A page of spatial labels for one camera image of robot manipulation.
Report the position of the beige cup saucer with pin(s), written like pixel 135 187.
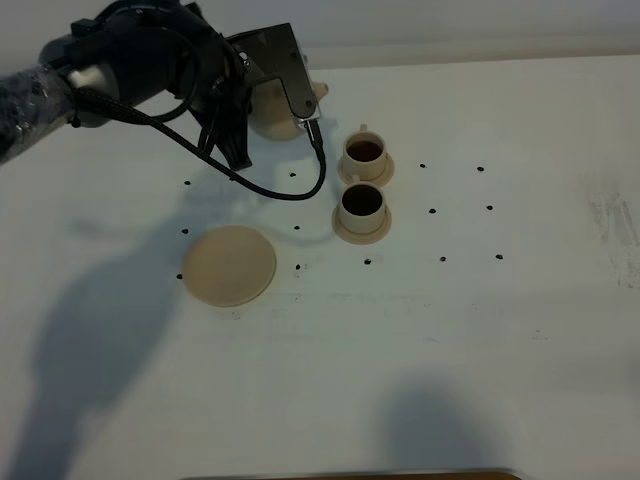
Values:
pixel 361 239
pixel 385 172

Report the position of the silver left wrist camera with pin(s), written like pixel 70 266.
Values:
pixel 273 53

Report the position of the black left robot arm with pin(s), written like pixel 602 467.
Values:
pixel 137 62

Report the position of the far beige teacup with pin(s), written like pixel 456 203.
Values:
pixel 364 155

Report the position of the beige teapot saucer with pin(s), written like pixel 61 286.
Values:
pixel 229 266

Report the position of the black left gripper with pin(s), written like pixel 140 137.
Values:
pixel 222 102

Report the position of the beige teapot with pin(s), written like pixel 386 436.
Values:
pixel 270 116

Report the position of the near beige teacup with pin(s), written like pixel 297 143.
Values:
pixel 362 207

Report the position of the beige teacup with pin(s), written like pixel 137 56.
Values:
pixel 362 207
pixel 364 155

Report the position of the near beige cup saucer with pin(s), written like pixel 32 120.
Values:
pixel 361 239

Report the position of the far beige cup saucer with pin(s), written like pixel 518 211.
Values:
pixel 385 172

